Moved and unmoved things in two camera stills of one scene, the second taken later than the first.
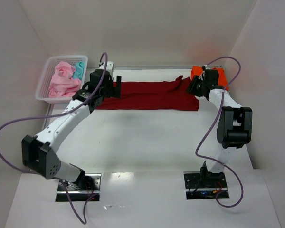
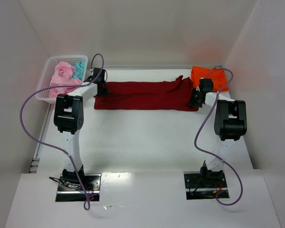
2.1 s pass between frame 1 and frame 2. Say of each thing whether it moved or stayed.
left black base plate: stayed
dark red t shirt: stayed
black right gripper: moved
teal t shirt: stayed
